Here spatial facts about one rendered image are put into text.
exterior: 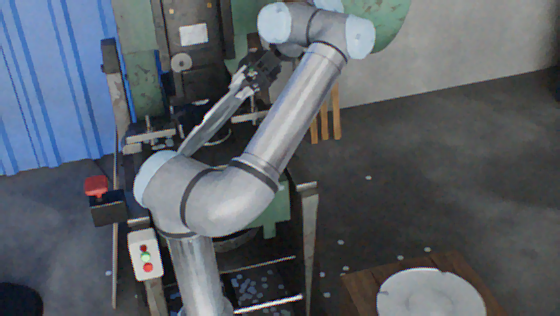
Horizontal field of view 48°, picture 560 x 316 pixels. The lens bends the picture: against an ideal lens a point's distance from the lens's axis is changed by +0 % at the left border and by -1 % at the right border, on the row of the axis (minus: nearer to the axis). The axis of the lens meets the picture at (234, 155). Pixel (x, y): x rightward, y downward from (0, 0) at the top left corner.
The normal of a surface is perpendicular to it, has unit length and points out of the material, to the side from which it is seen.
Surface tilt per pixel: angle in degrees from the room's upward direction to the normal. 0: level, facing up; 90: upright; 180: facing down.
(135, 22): 90
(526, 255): 0
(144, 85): 90
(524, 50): 90
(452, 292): 0
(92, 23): 90
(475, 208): 0
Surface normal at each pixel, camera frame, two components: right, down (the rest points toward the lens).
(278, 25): -0.66, 0.23
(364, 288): -0.09, -0.83
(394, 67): 0.22, 0.52
